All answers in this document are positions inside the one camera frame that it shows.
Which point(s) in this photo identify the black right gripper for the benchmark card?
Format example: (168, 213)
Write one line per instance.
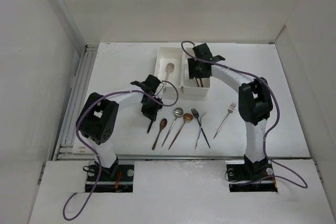
(198, 72)

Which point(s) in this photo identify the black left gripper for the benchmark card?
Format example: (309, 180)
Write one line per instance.
(150, 114)

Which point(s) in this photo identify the black plastic ladle spoon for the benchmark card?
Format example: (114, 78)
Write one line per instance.
(150, 125)

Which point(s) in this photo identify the beige plastic spoon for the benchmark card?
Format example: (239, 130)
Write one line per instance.
(168, 70)

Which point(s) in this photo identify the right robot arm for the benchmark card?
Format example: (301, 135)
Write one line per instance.
(254, 100)

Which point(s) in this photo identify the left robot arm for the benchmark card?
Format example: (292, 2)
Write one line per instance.
(97, 119)

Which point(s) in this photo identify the right white plastic container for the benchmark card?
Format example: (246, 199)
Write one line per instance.
(189, 85)

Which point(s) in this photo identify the white plastic container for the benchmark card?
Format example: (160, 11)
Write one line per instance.
(189, 85)
(165, 56)

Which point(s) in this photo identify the brown wooden spoon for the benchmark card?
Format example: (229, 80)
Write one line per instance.
(162, 126)

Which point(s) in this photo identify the left white plastic container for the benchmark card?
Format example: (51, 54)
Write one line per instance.
(165, 56)

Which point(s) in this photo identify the silver slotted spoon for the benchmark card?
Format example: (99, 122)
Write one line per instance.
(178, 113)

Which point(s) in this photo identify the copper metal spoon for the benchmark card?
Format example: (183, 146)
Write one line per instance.
(187, 117)

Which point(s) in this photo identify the silver metal fork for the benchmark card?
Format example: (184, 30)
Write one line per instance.
(200, 129)

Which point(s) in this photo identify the silver fork beside copper fork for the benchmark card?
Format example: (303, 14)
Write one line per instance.
(230, 110)

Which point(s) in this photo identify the black handled fork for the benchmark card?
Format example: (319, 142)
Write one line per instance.
(201, 131)

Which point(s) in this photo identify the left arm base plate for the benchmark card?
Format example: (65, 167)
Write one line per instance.
(118, 181)

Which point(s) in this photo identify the aluminium side rail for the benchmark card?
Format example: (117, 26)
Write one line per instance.
(79, 84)

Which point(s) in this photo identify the aluminium front rail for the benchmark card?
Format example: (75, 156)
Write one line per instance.
(170, 158)

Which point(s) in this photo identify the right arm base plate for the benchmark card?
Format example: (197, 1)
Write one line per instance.
(242, 179)

